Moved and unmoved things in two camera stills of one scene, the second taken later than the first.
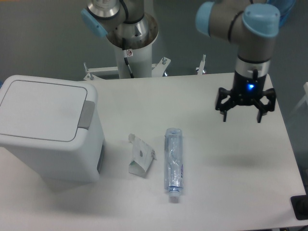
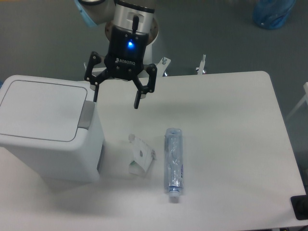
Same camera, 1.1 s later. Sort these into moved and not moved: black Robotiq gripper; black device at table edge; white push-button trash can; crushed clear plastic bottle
Moved: black Robotiq gripper
Not moved: white push-button trash can; black device at table edge; crushed clear plastic bottle
